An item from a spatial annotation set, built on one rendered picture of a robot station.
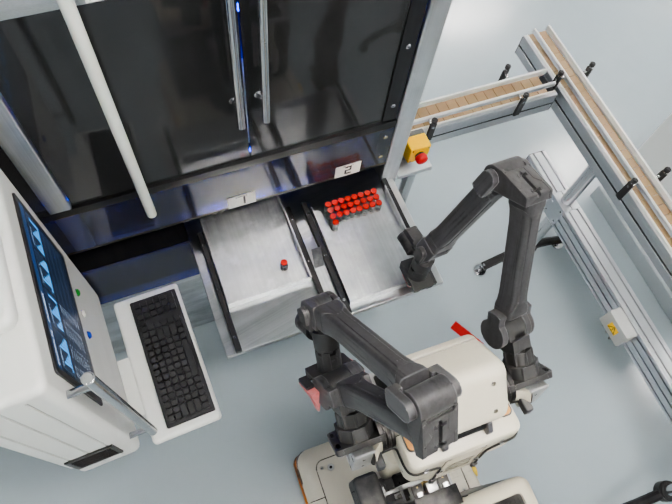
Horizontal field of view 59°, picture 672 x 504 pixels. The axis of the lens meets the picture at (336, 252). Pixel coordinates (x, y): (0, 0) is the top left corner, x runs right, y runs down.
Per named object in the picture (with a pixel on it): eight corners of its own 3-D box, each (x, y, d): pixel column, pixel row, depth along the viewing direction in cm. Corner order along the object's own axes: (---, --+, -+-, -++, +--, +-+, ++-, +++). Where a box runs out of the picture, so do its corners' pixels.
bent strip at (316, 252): (310, 257, 186) (311, 248, 181) (319, 254, 187) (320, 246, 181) (326, 297, 181) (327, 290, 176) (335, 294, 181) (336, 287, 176)
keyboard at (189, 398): (130, 304, 183) (128, 302, 180) (175, 289, 186) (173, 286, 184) (167, 429, 168) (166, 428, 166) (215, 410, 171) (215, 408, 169)
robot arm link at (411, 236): (424, 255, 157) (449, 245, 160) (402, 220, 161) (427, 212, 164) (409, 276, 167) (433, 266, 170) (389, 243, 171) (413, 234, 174)
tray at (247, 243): (197, 213, 189) (195, 207, 186) (275, 190, 195) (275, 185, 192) (229, 308, 177) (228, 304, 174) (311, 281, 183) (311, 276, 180)
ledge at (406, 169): (381, 147, 208) (382, 144, 207) (414, 137, 211) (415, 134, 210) (397, 179, 203) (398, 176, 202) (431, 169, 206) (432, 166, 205)
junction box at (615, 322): (598, 318, 232) (609, 310, 224) (609, 314, 233) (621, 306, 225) (615, 346, 227) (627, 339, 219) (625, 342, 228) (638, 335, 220)
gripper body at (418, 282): (418, 257, 179) (423, 246, 172) (433, 287, 175) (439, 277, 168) (399, 264, 177) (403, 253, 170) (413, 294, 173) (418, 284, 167)
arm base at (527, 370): (510, 393, 139) (554, 376, 142) (504, 362, 137) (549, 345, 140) (491, 379, 147) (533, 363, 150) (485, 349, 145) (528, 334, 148)
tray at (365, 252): (310, 212, 193) (311, 206, 190) (384, 190, 199) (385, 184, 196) (349, 305, 180) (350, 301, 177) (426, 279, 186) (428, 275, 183)
